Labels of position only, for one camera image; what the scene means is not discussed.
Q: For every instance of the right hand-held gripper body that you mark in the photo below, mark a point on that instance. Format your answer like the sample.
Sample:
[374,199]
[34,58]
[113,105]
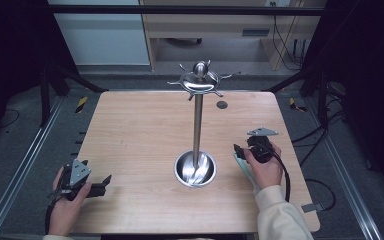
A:
[260,148]

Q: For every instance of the person's left hand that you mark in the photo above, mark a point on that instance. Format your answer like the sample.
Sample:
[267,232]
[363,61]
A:
[67,213]

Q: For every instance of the steel utensil stand with hooks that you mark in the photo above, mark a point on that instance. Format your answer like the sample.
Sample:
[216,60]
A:
[197,133]

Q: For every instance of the grey round table cap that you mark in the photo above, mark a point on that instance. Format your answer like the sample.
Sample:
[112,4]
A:
[222,105]

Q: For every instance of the light blue utensil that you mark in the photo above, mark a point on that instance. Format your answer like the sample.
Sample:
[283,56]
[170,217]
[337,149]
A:
[244,168]

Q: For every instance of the aluminium floor rail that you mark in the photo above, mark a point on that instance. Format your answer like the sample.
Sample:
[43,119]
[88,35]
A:
[20,166]
[350,186]

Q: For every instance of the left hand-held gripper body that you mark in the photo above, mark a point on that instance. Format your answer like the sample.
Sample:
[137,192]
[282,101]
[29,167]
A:
[77,174]

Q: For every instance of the grey flat plug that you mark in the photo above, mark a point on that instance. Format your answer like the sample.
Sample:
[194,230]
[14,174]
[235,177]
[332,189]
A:
[312,207]

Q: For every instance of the person's right hand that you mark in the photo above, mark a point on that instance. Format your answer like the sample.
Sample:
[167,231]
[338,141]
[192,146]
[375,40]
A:
[266,171]

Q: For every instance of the white cabinet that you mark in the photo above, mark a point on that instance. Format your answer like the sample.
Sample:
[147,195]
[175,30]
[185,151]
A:
[103,36]

